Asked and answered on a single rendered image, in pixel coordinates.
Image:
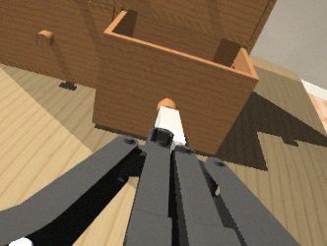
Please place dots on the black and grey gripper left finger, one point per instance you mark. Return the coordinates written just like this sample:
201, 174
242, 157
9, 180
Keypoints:
59, 213

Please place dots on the orange-brown wooden chest of drawers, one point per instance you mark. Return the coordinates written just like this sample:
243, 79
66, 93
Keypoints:
120, 5

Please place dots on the brown wooden drawer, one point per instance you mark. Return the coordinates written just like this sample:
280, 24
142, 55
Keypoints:
61, 37
208, 79
235, 17

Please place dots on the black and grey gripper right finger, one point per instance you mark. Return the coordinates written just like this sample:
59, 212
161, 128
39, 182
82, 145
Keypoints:
197, 219

